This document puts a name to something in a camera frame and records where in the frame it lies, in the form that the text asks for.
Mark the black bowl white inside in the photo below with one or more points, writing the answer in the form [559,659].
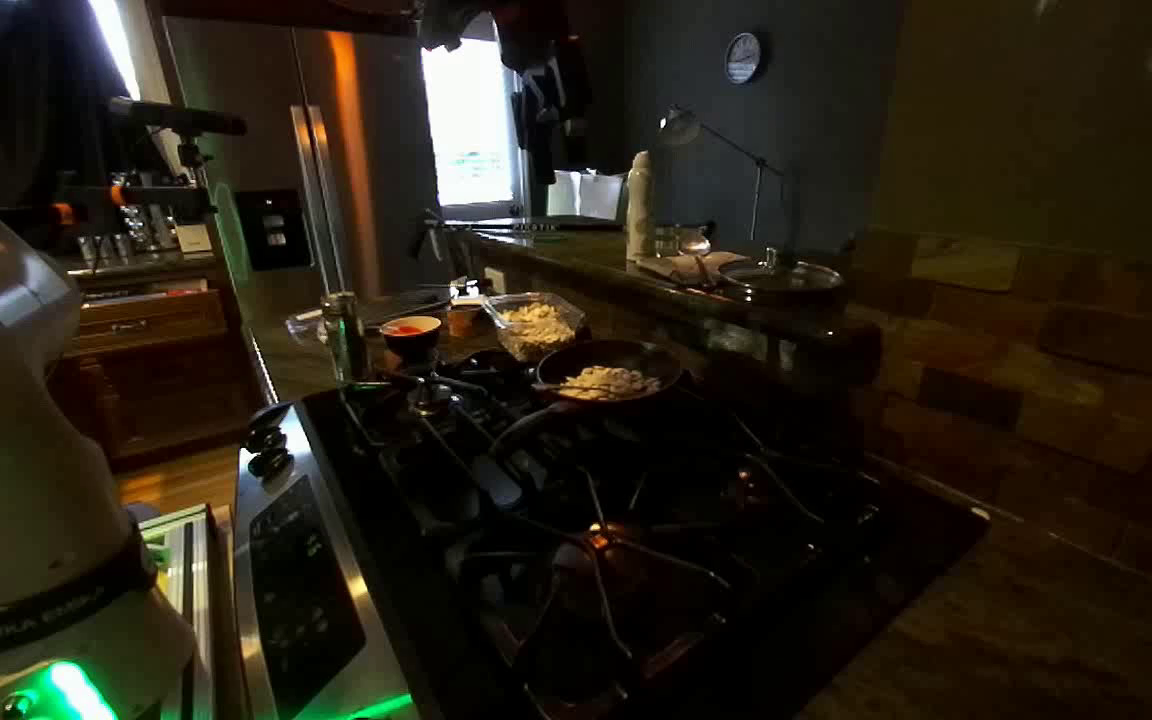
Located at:
[411,347]

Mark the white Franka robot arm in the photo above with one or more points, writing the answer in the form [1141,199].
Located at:
[16,442]

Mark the black gas stove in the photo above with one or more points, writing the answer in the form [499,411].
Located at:
[578,560]

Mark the black stove knobs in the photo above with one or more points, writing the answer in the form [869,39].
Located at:
[269,446]

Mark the black frying pan with popcorn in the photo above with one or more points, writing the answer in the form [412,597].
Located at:
[603,386]

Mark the clear plastic popcorn container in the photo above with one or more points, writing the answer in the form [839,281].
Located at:
[539,327]

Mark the folded light cloth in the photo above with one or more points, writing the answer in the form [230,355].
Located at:
[698,266]

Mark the white spray can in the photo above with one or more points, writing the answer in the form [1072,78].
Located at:
[638,205]

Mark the shiny metal dish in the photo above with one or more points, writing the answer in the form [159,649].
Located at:
[795,277]

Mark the dark glass bottle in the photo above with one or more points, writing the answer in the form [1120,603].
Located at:
[341,332]

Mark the bright window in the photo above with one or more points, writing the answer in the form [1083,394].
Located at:
[471,126]

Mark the thin metal desk lamp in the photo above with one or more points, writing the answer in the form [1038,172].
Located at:
[753,160]

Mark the stainless steel refrigerator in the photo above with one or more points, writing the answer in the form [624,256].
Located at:
[336,160]

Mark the wooden drawer cabinet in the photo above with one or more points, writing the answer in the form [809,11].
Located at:
[159,363]

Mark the round wall clock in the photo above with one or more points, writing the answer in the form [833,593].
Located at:
[741,57]

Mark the black camera on stand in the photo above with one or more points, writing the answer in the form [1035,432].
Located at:
[179,121]

